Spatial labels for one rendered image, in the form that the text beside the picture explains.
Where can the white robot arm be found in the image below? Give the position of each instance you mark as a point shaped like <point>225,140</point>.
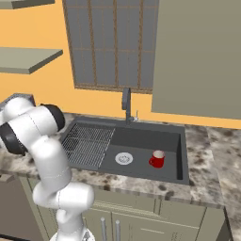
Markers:
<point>50,157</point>

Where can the dark grey sink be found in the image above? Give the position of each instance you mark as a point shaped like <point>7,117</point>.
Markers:
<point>147,142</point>

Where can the round white sink drain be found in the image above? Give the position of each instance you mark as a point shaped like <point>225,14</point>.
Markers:
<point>124,158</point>

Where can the red mug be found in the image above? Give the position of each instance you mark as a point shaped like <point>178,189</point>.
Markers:
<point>157,160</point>

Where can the olive cabinet door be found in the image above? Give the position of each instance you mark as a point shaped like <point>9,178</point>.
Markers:
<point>157,229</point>
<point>95,224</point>

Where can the small silver tap lever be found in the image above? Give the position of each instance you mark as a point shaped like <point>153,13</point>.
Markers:
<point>136,115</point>

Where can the dark grey tap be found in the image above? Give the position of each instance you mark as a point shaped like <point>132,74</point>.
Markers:
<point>126,100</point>

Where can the olive drawer front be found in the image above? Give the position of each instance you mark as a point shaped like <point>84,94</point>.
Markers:
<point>125,200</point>
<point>182,212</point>

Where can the window with brown frame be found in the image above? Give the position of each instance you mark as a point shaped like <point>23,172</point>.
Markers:
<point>113,44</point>

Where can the olive wall cabinet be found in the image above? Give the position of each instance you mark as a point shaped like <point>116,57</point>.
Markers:
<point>200,56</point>

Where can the olive wall shelf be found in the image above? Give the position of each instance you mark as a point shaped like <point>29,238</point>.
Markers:
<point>22,3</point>
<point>25,59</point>

